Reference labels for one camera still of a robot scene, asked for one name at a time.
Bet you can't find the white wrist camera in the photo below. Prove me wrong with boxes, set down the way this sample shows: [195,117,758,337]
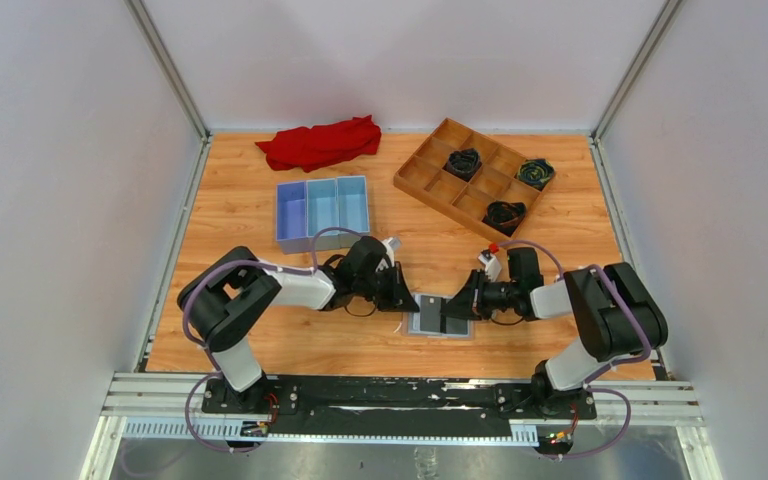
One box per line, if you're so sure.
[381,236,402,266]
[477,243,502,282]

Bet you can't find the red cloth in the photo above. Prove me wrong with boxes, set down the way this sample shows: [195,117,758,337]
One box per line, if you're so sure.
[255,115,382,173]

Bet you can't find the blue three-compartment tray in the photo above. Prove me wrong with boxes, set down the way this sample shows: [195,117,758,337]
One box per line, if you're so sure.
[274,175,371,254]

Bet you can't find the black red rolled sock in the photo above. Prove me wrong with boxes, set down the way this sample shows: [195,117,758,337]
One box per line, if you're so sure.
[482,201,527,237]

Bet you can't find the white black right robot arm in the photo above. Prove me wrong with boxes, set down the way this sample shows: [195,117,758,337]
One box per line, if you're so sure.
[441,240,668,408]

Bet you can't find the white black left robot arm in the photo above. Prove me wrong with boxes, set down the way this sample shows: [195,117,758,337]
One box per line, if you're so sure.
[176,235,420,393]

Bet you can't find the black yellow rolled sock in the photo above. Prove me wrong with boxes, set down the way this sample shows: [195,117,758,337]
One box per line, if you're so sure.
[515,158,555,191]

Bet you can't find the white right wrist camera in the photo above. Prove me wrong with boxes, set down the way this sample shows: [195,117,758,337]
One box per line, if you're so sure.
[477,243,502,282]

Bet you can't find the aluminium frame rail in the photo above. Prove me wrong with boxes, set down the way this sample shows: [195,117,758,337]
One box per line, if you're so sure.
[82,373,720,479]

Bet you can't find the dark grey card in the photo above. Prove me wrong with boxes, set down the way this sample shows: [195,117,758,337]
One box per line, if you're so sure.
[441,319,472,337]

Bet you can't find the black rolled sock in tray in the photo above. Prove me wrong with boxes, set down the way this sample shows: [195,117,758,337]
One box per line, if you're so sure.
[444,148,482,182]

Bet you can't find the brown wooden divided tray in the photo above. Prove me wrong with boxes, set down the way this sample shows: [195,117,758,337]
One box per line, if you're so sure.
[393,118,556,242]

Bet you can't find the grey VIP card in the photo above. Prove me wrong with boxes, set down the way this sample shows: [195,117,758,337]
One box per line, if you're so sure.
[410,294,445,335]

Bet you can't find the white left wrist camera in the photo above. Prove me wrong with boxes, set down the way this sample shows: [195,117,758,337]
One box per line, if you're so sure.
[381,236,402,266]

